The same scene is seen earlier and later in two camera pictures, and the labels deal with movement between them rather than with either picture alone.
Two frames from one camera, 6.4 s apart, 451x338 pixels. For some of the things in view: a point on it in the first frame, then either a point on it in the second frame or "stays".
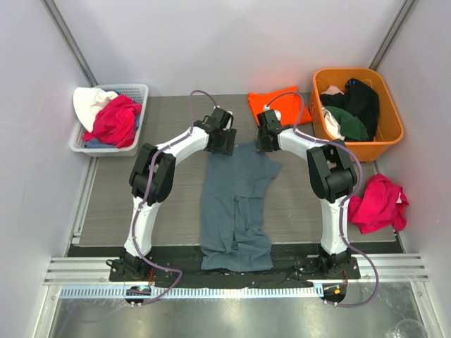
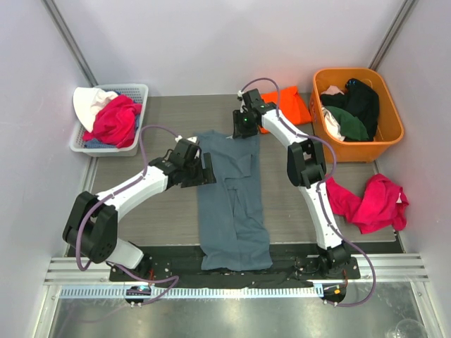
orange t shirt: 285,100 stays
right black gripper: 265,143 to 243,130
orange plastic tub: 390,125 stays
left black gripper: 225,145 to 203,170
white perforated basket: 77,141 stays
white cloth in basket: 87,101 stays
